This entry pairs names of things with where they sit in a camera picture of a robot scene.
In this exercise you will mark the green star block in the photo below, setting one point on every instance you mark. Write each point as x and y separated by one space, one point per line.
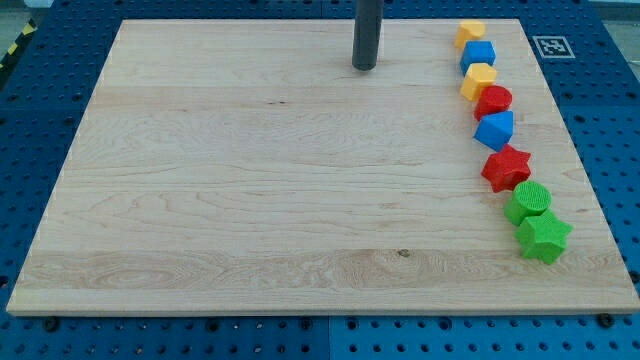
543 237

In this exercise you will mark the blue pentagon block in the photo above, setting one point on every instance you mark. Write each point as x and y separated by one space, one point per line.
495 130

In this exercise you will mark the yellow hexagon block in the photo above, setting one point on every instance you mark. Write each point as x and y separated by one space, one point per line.
477 77

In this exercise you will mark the green cylinder block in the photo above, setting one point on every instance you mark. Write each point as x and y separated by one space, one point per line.
529 198

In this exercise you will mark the light wooden board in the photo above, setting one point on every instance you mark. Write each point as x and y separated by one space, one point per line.
244 167

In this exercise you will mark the red star block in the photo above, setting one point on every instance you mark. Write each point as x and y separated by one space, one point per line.
507 168

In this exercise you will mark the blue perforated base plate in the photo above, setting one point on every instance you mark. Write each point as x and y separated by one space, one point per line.
42 104

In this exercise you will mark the white fiducial marker tag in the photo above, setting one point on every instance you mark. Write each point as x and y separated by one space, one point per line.
553 47

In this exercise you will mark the yellow heart block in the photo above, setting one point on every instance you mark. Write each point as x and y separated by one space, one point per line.
469 30

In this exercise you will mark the red cylinder block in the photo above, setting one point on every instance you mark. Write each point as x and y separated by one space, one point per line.
493 99

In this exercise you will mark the blue cube block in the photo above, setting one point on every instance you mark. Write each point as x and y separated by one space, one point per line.
477 51

